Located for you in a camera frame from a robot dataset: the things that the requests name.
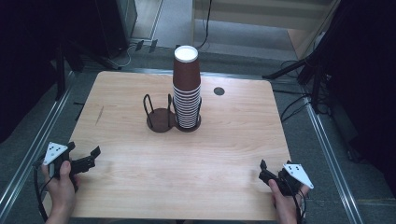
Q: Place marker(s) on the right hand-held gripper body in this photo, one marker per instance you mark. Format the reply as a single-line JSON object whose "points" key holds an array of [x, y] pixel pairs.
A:
{"points": [[295, 174]]}

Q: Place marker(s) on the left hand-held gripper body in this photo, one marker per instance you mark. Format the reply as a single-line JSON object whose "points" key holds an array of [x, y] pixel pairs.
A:
{"points": [[56, 151]]}

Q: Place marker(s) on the stack of brown paper cups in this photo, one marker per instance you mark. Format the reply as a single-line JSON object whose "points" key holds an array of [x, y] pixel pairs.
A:
{"points": [[186, 102]]}

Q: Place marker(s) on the person's right hand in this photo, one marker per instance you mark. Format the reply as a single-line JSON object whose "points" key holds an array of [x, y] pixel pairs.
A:
{"points": [[285, 205]]}

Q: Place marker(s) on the person's left hand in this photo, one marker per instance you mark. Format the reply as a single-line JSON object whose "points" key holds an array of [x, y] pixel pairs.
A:
{"points": [[62, 193]]}

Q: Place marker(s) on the dark round table grommet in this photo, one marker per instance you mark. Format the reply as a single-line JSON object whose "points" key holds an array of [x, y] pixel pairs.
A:
{"points": [[219, 91]]}

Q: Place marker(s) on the black tripod stand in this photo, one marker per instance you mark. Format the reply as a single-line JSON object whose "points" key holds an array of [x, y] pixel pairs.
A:
{"points": [[311, 67]]}

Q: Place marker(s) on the black cabinet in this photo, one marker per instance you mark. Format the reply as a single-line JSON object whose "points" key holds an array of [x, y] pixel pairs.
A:
{"points": [[115, 25]]}

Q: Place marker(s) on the metal floor rail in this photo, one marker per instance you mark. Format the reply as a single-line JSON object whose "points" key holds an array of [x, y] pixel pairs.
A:
{"points": [[40, 137], [331, 161]]}

